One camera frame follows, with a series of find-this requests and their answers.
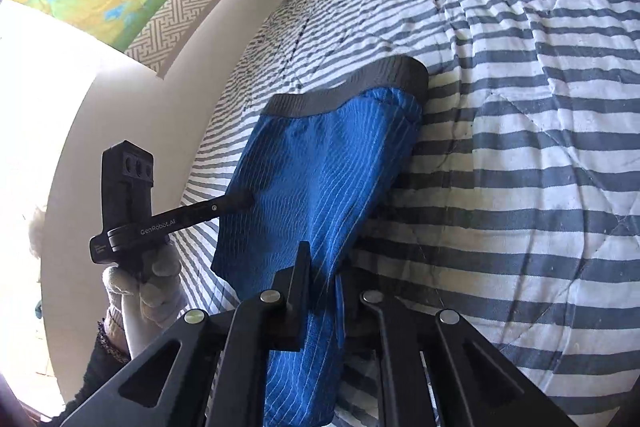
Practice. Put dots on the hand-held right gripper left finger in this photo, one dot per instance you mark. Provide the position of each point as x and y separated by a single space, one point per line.
292 307

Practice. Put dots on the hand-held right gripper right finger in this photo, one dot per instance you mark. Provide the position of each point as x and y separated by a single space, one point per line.
387 329

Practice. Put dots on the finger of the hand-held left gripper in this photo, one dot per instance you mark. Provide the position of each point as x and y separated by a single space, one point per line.
210 208

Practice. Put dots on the blue boxer shorts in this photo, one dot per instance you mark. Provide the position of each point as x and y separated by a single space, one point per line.
320 177

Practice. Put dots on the person's left forearm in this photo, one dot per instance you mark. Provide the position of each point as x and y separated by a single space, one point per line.
95 377

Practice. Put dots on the person's left hand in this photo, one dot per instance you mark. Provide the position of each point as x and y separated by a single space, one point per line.
160 282

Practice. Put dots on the striped bed quilt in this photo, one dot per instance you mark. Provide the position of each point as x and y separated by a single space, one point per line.
525 157

